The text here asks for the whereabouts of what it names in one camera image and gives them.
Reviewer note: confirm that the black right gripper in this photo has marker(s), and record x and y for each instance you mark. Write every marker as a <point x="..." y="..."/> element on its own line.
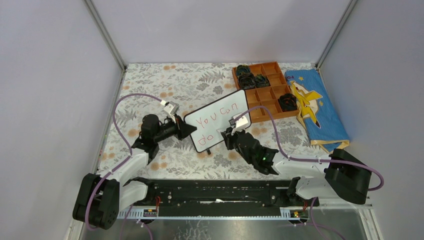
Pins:
<point x="229" y="137"/>

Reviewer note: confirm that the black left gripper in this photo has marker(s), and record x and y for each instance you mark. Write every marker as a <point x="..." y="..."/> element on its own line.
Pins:
<point x="183" y="129"/>

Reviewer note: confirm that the black framed whiteboard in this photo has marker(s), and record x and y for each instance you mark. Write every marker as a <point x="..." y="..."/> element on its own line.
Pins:
<point x="213" y="118"/>

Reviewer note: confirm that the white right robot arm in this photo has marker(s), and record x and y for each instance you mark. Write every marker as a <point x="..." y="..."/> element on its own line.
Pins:
<point x="339" y="175"/>

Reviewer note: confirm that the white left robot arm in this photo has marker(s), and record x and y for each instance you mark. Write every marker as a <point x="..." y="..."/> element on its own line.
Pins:
<point x="103" y="196"/>

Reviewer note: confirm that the black coiled band middle left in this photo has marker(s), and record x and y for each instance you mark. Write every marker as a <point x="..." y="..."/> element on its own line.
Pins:
<point x="246" y="81"/>

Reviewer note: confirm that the black coiled band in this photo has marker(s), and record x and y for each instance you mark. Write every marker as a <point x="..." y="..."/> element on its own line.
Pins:
<point x="261" y="81"/>
<point x="288" y="102"/>
<point x="242" y="69"/>
<point x="246" y="81"/>

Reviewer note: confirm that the black coiled band front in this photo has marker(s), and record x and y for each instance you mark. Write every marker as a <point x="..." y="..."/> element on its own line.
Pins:
<point x="288" y="102"/>

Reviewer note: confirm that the black coiled band middle right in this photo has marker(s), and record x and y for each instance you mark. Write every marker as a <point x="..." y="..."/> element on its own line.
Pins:
<point x="261" y="81"/>

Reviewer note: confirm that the black coiled band back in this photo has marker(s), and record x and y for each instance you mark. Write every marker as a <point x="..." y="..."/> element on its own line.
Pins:
<point x="242" y="69"/>

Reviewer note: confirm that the blue cartoon cloth bag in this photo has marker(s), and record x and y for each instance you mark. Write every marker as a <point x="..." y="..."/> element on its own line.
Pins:
<point x="316" y="114"/>

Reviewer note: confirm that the right electronics board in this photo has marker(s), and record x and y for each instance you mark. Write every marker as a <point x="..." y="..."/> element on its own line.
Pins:
<point x="298" y="213"/>

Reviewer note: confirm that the electronics board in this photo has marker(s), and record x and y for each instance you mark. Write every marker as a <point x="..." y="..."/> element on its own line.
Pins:
<point x="150" y="213"/>
<point x="298" y="213"/>

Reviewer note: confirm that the left electronics board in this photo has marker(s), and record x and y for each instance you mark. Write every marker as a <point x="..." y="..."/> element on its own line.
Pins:
<point x="150" y="213"/>

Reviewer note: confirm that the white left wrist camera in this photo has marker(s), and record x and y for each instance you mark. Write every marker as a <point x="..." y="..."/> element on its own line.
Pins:
<point x="170" y="109"/>

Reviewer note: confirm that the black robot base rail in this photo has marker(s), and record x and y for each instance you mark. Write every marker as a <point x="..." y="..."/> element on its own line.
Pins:
<point x="220" y="198"/>

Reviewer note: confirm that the left aluminium frame post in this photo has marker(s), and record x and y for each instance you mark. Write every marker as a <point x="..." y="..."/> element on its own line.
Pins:
<point x="97" y="19"/>

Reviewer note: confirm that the aluminium frame post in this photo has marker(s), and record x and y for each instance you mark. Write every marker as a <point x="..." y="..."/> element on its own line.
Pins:
<point x="97" y="19"/>
<point x="334" y="36"/>

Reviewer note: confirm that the right aluminium frame post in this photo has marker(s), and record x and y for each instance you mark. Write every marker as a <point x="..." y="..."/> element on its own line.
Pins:
<point x="334" y="36"/>

